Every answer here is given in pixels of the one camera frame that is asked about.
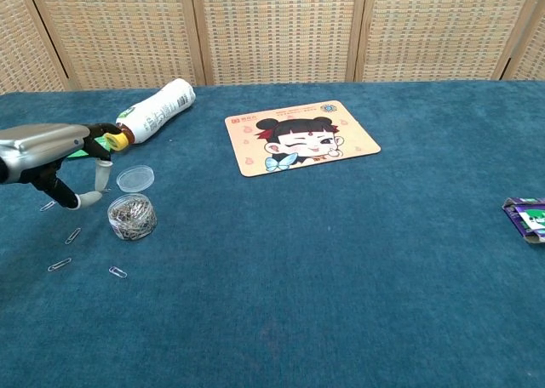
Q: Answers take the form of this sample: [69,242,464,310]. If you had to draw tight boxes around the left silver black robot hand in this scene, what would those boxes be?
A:
[0,123,124,211]

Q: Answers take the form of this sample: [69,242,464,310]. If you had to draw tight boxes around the clear round plastic lid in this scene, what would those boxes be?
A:
[116,164,155,194]

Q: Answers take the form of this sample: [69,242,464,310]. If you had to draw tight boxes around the clear jar of paper clips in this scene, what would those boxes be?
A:
[106,193,158,242]

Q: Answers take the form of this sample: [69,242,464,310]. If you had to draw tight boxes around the green sachet packet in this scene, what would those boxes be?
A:
[63,134,112,162]

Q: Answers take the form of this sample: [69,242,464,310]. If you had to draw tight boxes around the woven folding screen panel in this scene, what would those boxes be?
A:
[189,0,370,87]
[355,0,545,83]
[0,0,72,95]
[25,0,208,92]
[502,4,545,82]

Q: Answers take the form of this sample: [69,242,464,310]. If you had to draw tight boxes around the white bottle with yellow cap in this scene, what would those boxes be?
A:
[104,77,197,151]

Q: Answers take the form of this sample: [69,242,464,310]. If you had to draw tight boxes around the orange cartoon girl mouse pad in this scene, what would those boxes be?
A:
[224,100,382,178]

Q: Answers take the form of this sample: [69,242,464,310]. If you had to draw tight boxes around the flattened purple milk carton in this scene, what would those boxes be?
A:
[501,197,545,246]

